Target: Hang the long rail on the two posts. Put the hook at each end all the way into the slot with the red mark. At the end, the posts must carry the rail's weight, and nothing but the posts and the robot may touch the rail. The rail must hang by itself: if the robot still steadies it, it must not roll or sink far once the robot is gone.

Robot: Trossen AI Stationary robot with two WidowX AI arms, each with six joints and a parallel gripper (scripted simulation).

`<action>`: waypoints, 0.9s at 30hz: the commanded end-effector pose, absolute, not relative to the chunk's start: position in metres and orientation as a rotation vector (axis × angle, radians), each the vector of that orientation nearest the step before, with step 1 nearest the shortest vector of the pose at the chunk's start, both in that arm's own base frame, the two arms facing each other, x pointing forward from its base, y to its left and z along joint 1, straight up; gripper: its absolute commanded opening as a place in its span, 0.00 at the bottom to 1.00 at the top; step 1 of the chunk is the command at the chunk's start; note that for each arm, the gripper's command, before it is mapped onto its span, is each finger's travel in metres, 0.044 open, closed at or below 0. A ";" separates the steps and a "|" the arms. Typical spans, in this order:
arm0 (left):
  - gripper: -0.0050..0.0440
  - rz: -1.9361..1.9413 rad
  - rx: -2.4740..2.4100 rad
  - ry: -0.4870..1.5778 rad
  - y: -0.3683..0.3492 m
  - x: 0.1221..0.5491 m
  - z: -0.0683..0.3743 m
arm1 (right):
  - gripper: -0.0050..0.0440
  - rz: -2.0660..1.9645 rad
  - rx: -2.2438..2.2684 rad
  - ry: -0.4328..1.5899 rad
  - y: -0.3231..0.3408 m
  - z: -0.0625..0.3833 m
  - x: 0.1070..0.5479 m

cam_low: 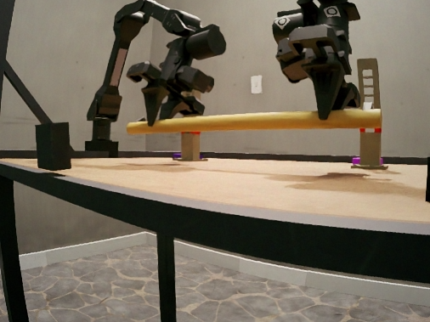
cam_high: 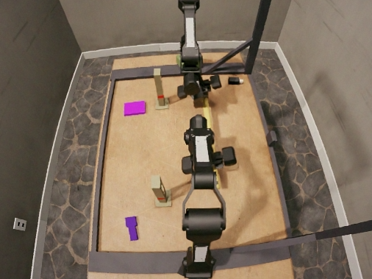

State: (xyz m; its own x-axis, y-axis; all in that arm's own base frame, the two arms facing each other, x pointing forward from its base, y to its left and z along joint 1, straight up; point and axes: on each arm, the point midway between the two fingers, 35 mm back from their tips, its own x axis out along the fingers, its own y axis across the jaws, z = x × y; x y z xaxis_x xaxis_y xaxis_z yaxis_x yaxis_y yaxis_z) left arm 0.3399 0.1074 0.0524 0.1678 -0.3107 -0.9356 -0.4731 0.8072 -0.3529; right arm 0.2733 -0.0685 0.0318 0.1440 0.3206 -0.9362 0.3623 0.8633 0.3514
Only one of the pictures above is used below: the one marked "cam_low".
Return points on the purple rectangular block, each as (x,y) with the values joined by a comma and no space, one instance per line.
(356,161)

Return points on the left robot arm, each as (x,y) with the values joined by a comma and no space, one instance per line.
(202,43)

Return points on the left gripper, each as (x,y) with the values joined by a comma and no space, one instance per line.
(157,89)

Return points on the long yellow rail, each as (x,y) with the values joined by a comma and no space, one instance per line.
(365,118)

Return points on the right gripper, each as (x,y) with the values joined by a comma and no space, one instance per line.
(327,71)

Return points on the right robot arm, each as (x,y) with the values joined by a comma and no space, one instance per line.
(329,12)

